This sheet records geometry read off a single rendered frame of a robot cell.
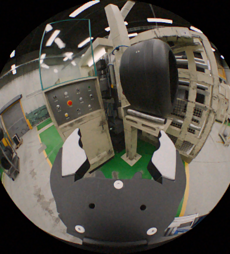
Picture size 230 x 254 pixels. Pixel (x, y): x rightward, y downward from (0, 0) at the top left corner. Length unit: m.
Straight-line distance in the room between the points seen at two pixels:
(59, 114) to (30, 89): 8.59
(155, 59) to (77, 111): 0.75
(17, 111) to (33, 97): 2.24
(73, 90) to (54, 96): 0.19
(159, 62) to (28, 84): 9.44
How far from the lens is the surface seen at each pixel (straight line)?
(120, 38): 0.86
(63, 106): 0.78
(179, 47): 1.02
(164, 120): 0.51
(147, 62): 0.37
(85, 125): 0.81
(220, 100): 4.99
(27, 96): 9.15
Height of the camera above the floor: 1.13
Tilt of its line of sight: 30 degrees down
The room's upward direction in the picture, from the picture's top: 9 degrees counter-clockwise
